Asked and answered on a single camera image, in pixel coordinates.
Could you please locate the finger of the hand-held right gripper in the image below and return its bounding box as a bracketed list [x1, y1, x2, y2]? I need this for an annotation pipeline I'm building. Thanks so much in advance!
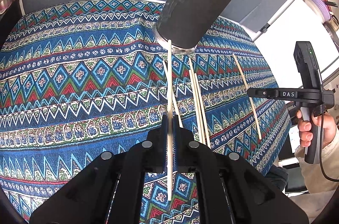
[247, 88, 279, 101]

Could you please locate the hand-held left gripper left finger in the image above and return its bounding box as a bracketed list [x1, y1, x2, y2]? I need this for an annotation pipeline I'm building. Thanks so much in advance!
[30, 114, 169, 224]

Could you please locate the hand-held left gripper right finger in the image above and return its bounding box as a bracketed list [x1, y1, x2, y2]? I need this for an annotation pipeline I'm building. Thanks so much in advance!
[172, 115, 309, 224]

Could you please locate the pile of wooden chopsticks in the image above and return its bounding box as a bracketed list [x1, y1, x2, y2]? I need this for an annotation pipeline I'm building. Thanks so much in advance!
[162, 53, 263, 149]

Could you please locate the long wooden chopstick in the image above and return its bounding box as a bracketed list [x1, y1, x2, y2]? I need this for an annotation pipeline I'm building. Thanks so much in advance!
[167, 39, 173, 201]

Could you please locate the black cylindrical utensil holder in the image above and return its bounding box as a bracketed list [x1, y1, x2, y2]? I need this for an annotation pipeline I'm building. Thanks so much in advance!
[153, 0, 235, 55]

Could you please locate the person's right forearm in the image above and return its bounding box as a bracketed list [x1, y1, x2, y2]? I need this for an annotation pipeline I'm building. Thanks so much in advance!
[294, 134, 339, 193]

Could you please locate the person's right hand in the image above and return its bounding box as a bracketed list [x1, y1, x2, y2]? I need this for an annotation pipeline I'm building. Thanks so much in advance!
[296, 110, 337, 148]

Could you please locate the white board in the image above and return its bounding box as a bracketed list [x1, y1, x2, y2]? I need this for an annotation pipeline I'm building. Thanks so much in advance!
[253, 0, 339, 88]

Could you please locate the purple plastic bowl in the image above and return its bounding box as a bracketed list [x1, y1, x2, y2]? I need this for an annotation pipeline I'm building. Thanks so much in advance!
[304, 0, 334, 23]

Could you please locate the blue patterned tablecloth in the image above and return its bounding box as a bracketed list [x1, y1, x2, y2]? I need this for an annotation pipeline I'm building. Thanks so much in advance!
[0, 0, 290, 224]

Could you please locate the black cable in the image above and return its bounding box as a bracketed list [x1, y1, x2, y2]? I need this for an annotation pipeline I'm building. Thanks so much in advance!
[318, 76, 339, 183]

